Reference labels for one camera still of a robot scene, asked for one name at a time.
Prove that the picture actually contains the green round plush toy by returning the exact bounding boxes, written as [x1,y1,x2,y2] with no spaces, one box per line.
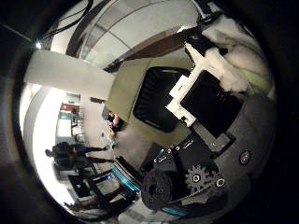
[202,13,276,101]

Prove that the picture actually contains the black mesh basket container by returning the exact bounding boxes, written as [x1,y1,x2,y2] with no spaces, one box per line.
[133,66,192,133]

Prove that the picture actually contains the person in dark clothes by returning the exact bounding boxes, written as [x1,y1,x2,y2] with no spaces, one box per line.
[44,141,115,171]

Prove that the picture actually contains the black cable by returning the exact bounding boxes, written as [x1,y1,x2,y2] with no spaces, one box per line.
[43,0,95,40]

